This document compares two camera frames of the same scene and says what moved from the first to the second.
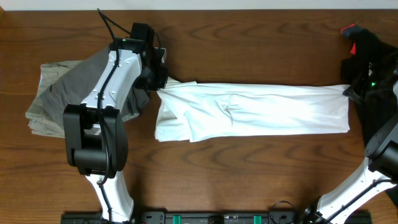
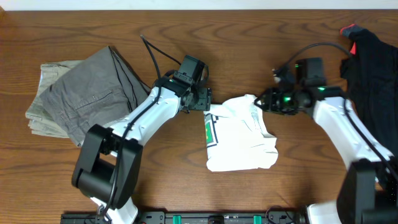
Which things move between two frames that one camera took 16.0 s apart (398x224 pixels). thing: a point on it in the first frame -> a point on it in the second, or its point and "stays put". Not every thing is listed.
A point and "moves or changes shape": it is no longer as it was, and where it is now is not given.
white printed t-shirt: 189,111 moves or changes shape
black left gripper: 160,73 -> 202,99
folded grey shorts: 73,87 stays put
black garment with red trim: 371,68 stays put
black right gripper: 355,92 -> 268,102
